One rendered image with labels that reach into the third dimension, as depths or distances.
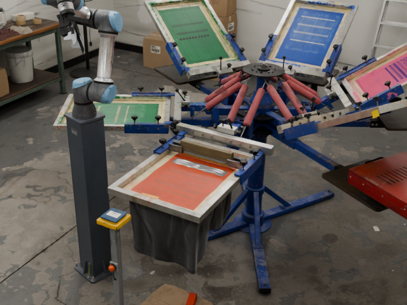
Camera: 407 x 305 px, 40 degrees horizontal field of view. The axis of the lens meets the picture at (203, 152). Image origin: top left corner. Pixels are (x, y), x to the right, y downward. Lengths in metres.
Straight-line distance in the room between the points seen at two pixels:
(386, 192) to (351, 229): 1.68
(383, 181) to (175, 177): 1.16
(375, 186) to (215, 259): 1.56
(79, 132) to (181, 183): 0.72
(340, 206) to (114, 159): 2.18
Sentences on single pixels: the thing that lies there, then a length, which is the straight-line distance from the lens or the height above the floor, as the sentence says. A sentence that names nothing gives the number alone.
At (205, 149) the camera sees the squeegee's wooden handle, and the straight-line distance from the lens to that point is 3.45.
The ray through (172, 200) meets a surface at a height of 0.96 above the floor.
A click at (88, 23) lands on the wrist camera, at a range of 2.91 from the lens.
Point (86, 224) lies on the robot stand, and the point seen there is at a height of 0.44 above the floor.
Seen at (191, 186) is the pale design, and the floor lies 0.96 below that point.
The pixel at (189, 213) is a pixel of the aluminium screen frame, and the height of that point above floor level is 0.99.
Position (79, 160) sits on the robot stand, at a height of 0.92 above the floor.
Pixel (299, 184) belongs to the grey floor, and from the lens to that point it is 5.24.
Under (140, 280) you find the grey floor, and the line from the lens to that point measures 4.06.
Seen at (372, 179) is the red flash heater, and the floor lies 1.10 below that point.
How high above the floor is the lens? 2.61
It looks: 27 degrees down
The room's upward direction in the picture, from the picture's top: 1 degrees clockwise
